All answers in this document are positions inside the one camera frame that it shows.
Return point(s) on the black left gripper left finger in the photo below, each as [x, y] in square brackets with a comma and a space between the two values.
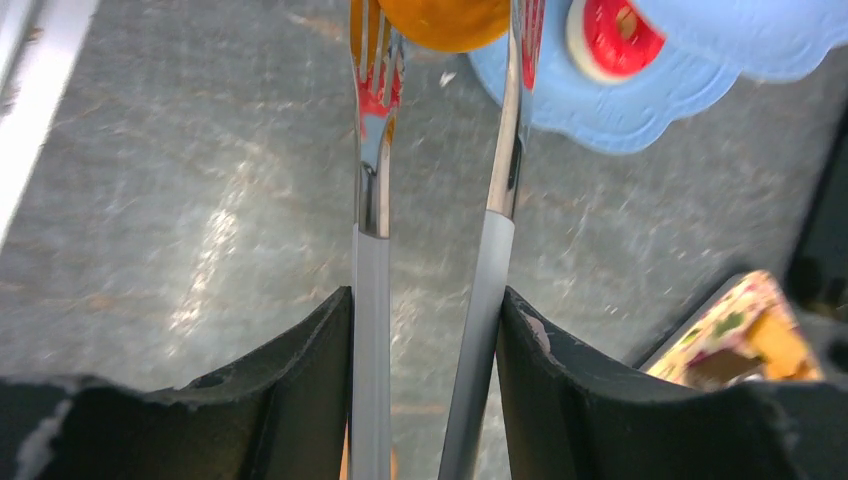
[278, 412]

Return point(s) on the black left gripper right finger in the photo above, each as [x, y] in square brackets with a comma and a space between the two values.
[572, 412]

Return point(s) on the silver serving tongs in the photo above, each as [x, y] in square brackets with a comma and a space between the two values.
[377, 57]

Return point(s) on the red glazed donut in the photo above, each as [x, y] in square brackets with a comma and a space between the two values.
[609, 41]

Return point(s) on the orange glazed donut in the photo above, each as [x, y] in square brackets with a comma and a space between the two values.
[449, 26]

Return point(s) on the floral rectangular tray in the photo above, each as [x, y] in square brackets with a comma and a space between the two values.
[745, 331]

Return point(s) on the black poker chip case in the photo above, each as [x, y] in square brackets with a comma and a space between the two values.
[817, 272]

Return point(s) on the blue three-tier cake stand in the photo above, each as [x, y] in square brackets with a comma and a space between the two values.
[709, 44]

